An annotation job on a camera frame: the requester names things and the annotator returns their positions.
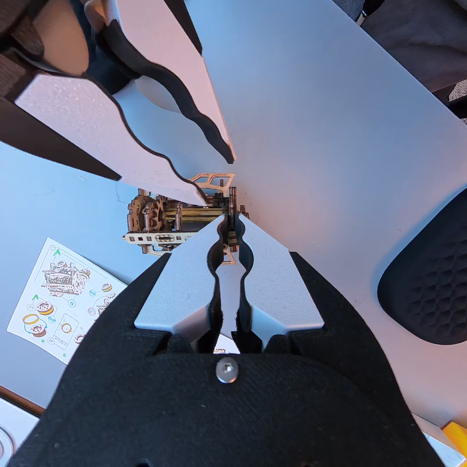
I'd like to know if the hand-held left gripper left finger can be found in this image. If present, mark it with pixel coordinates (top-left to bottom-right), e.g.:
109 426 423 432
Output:
134 215 224 354

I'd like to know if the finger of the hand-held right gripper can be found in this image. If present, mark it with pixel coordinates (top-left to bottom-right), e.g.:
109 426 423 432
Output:
14 72 210 206
85 0 237 165

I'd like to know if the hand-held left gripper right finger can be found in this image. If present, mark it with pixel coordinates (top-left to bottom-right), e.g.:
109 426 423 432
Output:
233 213 324 354

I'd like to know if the wooden mechanical model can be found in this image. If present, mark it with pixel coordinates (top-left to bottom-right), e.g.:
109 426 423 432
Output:
121 172 251 265

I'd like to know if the person's right hand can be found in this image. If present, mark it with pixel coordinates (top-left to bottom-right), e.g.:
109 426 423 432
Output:
33 0 90 76

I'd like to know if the white instruction booklet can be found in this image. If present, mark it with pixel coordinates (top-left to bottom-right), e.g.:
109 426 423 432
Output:
7 237 241 365

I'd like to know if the black honeycomb cushion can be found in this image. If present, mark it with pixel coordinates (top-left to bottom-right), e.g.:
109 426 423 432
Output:
377 188 467 346

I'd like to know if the brown wooden divider strip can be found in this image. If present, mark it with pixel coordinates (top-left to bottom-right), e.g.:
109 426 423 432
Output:
0 385 45 418

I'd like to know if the white plastic board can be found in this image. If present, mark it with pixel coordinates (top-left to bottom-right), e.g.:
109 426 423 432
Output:
0 398 40 467

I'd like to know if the white cardboard box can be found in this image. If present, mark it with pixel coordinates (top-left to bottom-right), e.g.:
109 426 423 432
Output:
410 412 467 467

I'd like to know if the yellow box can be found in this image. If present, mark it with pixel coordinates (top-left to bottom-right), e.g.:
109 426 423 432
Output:
441 421 467 447

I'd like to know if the person's clothed torso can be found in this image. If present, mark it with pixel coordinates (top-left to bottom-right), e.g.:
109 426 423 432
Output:
359 0 467 93

